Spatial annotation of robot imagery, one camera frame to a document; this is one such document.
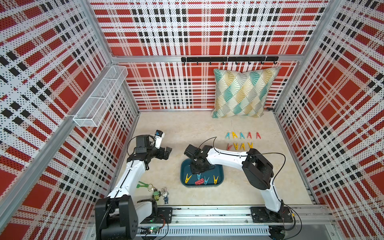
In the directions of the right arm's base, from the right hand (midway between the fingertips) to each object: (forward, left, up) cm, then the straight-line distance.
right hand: (198, 170), depth 87 cm
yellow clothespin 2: (-6, -10, -1) cm, 12 cm away
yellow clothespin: (-5, +6, -1) cm, 8 cm away
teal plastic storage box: (-4, -9, -1) cm, 10 cm away
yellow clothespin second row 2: (+17, -30, -1) cm, 35 cm away
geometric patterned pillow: (+40, -29, +24) cm, 55 cm away
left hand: (+11, +19, +9) cm, 24 cm away
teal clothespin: (-6, -4, -1) cm, 7 cm away
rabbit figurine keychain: (-13, +17, +1) cm, 22 cm away
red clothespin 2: (+28, -37, -3) cm, 47 cm away
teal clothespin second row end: (-3, 0, -1) cm, 3 cm away
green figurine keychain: (-14, +22, +1) cm, 26 cm away
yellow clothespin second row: (+17, -26, -2) cm, 31 cm away
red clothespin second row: (+17, -20, -3) cm, 27 cm away
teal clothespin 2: (+26, -21, -2) cm, 34 cm away
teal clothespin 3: (+26, -31, -2) cm, 41 cm away
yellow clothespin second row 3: (+17, -36, -2) cm, 40 cm away
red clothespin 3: (+26, -42, -2) cm, 50 cm away
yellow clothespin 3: (+27, -26, -1) cm, 37 cm away
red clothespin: (-7, -1, -1) cm, 7 cm away
